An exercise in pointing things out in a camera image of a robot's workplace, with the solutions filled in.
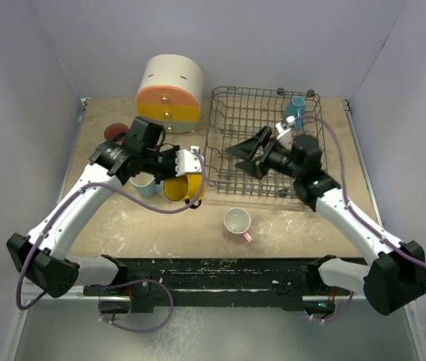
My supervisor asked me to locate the light blue mug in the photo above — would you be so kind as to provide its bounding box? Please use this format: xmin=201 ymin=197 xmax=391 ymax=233
xmin=129 ymin=173 xmax=163 ymax=198

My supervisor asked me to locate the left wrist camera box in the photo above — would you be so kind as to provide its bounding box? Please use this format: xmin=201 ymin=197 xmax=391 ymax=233
xmin=175 ymin=146 xmax=203 ymax=177

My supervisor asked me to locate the pink floral mug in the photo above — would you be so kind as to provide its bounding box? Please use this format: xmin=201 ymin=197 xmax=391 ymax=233
xmin=103 ymin=123 xmax=129 ymax=141

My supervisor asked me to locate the grey wire dish rack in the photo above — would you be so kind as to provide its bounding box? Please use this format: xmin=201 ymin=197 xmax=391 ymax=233
xmin=202 ymin=86 xmax=322 ymax=200

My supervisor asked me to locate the yellow mug black handle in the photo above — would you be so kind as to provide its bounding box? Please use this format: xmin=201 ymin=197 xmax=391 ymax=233
xmin=163 ymin=174 xmax=202 ymax=205

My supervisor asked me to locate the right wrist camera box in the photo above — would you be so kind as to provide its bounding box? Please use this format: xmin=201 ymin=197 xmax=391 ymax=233
xmin=275 ymin=116 xmax=297 ymax=148

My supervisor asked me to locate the pale pink faceted mug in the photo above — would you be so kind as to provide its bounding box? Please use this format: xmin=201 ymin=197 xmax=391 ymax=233
xmin=223 ymin=208 xmax=253 ymax=244

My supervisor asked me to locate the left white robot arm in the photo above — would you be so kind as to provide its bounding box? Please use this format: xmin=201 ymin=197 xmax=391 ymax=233
xmin=6 ymin=117 xmax=196 ymax=299

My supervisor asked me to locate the aluminium table frame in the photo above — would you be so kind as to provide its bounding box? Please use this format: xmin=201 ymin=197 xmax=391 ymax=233
xmin=15 ymin=99 xmax=426 ymax=360

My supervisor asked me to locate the teal textured mug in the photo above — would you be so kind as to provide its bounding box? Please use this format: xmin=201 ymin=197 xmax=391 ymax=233
xmin=285 ymin=96 xmax=306 ymax=130

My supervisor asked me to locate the round pastel drawer cabinet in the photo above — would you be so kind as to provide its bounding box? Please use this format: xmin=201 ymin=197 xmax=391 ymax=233
xmin=135 ymin=54 xmax=204 ymax=134

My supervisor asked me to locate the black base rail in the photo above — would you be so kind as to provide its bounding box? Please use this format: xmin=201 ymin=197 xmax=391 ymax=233
xmin=84 ymin=258 xmax=348 ymax=313

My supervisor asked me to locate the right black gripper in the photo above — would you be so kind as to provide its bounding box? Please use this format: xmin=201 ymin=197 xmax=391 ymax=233
xmin=226 ymin=126 xmax=303 ymax=181

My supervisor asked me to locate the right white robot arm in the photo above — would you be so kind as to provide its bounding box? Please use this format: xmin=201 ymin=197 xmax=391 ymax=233
xmin=226 ymin=126 xmax=426 ymax=315

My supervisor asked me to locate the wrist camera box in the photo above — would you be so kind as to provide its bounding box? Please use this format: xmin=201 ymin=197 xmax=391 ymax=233
xmin=275 ymin=116 xmax=297 ymax=148
xmin=175 ymin=146 xmax=203 ymax=177

